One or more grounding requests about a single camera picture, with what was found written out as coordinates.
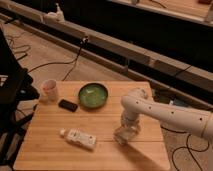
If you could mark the green ceramic bowl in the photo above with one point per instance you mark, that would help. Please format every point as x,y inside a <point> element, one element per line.
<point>93,95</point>

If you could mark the blue box on floor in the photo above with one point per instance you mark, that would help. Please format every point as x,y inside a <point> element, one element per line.
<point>177,102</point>

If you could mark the long metal rail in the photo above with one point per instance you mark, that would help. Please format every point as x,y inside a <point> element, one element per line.
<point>164,46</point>

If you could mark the white pink cup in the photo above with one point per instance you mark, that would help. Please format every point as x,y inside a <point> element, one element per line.
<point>49,90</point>

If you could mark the white sponge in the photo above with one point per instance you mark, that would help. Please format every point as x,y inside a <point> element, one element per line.
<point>123,135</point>

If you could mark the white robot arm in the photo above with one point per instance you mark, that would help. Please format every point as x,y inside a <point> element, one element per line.
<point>195,121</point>

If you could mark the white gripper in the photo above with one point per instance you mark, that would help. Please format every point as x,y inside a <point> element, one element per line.
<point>133,124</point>

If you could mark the white clamp on rail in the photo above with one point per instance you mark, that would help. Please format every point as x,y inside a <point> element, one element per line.
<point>57,16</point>

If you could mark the black equipment stand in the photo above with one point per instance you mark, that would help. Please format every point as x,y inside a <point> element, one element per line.
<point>17,87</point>

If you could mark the white lotion bottle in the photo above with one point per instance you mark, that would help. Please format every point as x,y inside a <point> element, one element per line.
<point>79,138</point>

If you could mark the black phone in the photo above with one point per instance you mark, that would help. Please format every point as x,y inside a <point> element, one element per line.
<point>68,105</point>

